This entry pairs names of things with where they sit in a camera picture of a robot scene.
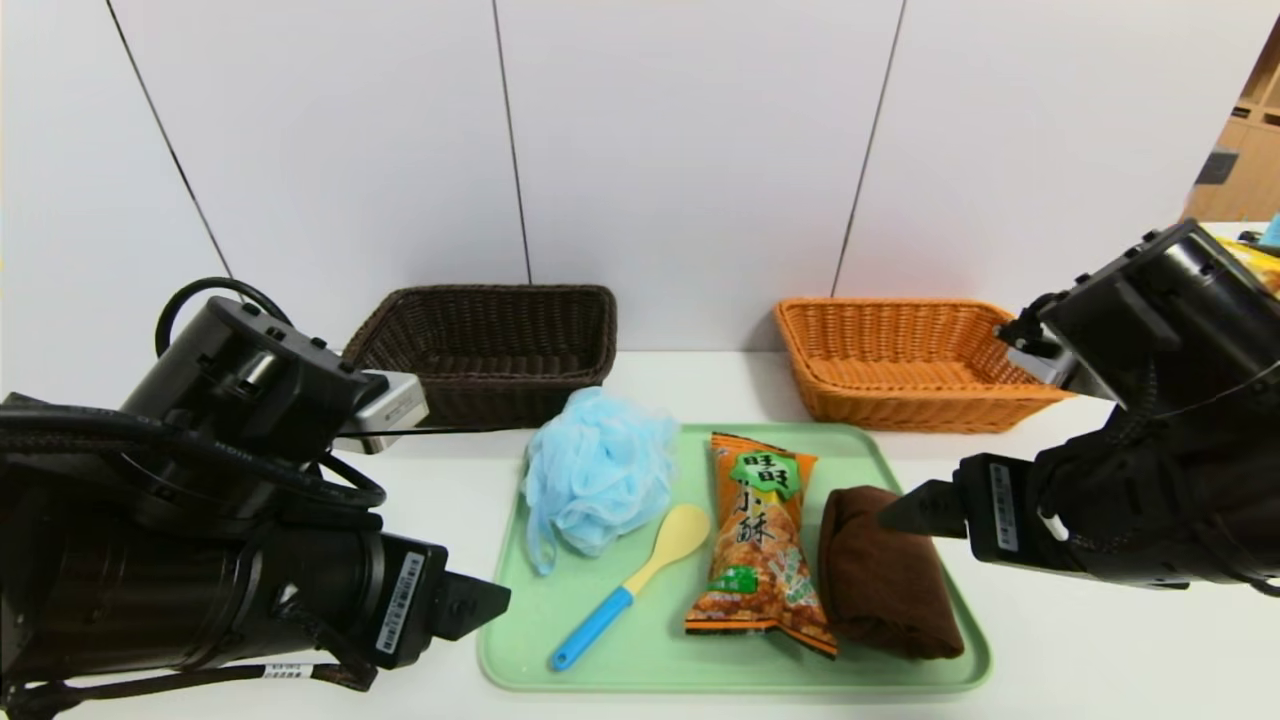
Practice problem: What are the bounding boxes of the orange wicker basket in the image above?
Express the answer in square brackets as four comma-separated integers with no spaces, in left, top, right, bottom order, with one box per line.
[775,298,1076,434]

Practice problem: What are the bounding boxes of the black left camera cable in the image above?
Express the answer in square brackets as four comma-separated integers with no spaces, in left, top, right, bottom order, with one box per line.
[154,277,293,359]

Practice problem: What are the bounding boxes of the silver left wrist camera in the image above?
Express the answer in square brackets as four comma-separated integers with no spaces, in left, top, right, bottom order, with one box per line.
[335,372,431,456]

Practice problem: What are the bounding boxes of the brown towel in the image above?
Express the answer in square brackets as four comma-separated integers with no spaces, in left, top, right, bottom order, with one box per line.
[817,485,966,661]

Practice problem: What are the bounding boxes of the light green plastic tray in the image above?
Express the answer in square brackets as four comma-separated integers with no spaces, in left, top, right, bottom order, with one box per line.
[478,423,992,693]

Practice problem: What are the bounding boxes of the dark brown wicker basket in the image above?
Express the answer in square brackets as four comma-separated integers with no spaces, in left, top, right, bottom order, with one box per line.
[342,285,618,431]

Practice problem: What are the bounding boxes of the orange snack bag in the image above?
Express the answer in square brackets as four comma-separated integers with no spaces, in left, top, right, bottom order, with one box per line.
[684,432,838,658]

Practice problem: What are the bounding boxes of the yellow spoon with blue handle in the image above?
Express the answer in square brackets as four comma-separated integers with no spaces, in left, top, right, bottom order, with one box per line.
[550,503,711,670]

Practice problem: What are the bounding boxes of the wooden shelf unit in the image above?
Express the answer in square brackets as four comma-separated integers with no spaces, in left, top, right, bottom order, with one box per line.
[1180,20,1280,223]

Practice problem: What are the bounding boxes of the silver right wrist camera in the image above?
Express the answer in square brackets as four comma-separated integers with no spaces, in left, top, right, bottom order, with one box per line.
[1005,320,1093,388]

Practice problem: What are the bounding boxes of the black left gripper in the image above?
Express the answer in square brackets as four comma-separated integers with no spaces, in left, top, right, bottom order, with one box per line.
[257,521,512,671]

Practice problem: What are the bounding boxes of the light blue mesh bath pouf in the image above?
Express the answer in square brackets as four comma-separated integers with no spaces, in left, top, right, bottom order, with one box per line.
[521,387,681,575]

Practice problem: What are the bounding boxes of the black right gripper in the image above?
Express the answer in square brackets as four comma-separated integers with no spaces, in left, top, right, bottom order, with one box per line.
[877,452,1092,573]

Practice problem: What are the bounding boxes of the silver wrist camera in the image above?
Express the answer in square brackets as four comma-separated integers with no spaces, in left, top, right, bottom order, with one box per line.
[335,372,431,456]
[1005,320,1093,388]

